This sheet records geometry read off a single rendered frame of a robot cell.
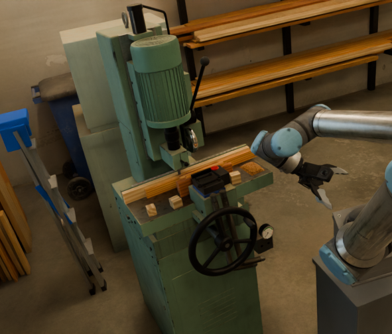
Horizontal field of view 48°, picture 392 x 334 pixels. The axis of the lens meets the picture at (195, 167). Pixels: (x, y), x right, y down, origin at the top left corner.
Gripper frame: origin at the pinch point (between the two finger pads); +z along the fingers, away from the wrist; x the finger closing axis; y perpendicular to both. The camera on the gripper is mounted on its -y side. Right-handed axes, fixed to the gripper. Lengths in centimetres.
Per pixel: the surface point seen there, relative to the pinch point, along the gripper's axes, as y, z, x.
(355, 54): 200, 62, -197
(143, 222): 25, -54, 43
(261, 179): 28.5, -19.7, 3.7
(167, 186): 38, -52, 25
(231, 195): 16.3, -31.6, 18.6
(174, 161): 28, -55, 16
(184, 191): 31, -45, 24
